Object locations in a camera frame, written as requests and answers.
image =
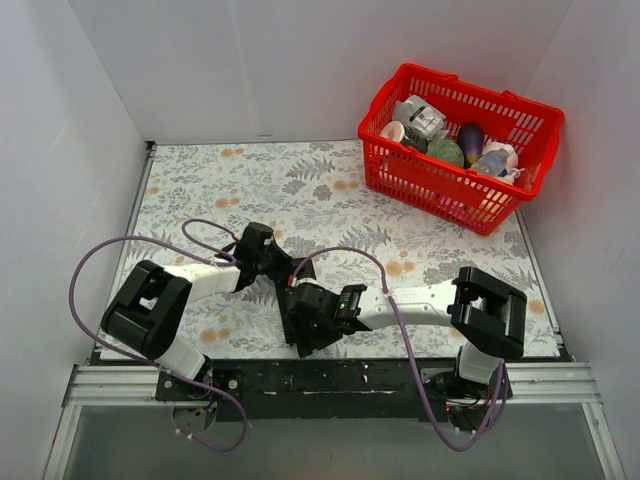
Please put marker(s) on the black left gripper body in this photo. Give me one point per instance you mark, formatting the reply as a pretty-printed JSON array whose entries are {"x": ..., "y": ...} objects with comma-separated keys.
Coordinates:
[{"x": 282, "y": 260}]

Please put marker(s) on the red plastic shopping basket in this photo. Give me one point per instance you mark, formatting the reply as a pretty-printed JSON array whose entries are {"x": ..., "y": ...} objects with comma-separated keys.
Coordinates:
[{"x": 478, "y": 203}]

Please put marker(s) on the clear plastic bottle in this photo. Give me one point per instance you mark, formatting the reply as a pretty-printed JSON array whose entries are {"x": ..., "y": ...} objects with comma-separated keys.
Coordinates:
[{"x": 492, "y": 163}]

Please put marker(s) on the aluminium frame rail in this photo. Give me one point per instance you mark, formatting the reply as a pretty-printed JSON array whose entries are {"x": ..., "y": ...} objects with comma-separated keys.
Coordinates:
[{"x": 542, "y": 383}]

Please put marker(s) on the floral patterned table mat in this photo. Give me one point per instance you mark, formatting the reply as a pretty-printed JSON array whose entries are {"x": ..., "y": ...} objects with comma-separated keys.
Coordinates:
[{"x": 314, "y": 197}]

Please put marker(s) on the purple toy eggplant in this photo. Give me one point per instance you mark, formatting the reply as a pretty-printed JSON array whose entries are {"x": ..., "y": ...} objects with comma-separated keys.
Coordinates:
[{"x": 470, "y": 140}]

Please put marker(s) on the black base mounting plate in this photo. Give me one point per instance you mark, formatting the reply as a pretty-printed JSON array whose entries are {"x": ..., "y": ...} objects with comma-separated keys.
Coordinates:
[{"x": 331, "y": 388}]

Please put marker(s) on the green textured ball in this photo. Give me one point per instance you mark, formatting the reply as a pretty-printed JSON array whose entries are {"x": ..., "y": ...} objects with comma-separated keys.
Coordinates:
[{"x": 447, "y": 151}]

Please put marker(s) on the white round toy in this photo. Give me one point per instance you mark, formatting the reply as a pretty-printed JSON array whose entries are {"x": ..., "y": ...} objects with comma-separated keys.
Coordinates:
[{"x": 512, "y": 170}]

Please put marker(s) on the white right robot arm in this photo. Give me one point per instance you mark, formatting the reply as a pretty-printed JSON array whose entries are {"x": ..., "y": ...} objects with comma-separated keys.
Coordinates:
[{"x": 489, "y": 313}]

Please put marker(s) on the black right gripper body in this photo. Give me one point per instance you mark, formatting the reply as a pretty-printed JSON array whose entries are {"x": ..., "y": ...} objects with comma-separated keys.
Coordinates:
[{"x": 291, "y": 312}]

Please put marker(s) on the black zippered tool case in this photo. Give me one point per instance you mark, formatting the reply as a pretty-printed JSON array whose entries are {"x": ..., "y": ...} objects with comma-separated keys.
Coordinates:
[{"x": 306, "y": 274}]

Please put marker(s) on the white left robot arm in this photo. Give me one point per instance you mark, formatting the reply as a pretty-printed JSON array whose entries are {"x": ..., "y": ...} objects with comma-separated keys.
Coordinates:
[{"x": 146, "y": 312}]

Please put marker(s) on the white pink cup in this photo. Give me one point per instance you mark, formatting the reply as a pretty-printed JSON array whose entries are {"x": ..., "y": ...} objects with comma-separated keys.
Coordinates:
[{"x": 394, "y": 131}]

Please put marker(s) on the grey foil snack pouch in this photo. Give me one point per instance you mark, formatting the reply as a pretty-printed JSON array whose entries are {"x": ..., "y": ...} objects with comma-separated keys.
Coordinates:
[{"x": 417, "y": 114}]

